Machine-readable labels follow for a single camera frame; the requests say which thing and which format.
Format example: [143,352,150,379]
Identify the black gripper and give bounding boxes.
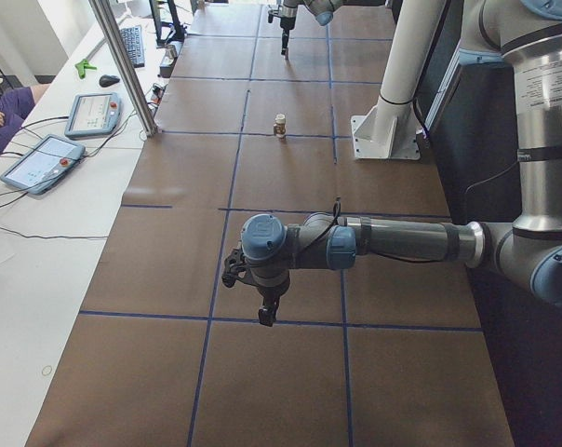
[280,6,296,60]
[257,278,290,326]

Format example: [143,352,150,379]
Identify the brass PPR valve white ends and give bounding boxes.
[273,114,287,142]

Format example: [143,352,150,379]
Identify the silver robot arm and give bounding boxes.
[222,1,562,326]
[269,0,343,60]

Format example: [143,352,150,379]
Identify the black monitor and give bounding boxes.
[149,0,186,47]

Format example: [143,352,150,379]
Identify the metal cylinder weight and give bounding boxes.
[165,41,182,61]

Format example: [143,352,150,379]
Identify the brown paper table cover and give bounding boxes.
[27,5,513,446]

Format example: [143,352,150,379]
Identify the black keyboard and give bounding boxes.
[119,25,145,68]

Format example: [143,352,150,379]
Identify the black computer mouse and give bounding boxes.
[99,74,120,88]

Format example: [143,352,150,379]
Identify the green clamp tool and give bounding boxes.
[74,59,97,79]

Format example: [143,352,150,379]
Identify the teach pendant far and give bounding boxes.
[64,93,121,140]

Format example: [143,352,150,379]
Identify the teach pendant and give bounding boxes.
[0,135,86,196]
[64,93,121,140]

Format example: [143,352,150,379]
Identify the teach pendant near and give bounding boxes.
[0,135,86,196]

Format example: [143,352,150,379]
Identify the seated person purple shirt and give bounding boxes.
[0,78,49,155]

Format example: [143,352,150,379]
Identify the black camera mount wrist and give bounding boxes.
[267,6,284,23]
[221,248,253,288]

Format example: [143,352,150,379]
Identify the white pedestal column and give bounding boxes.
[351,0,447,160]

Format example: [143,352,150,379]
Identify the aluminium profile post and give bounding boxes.
[89,0,157,137]

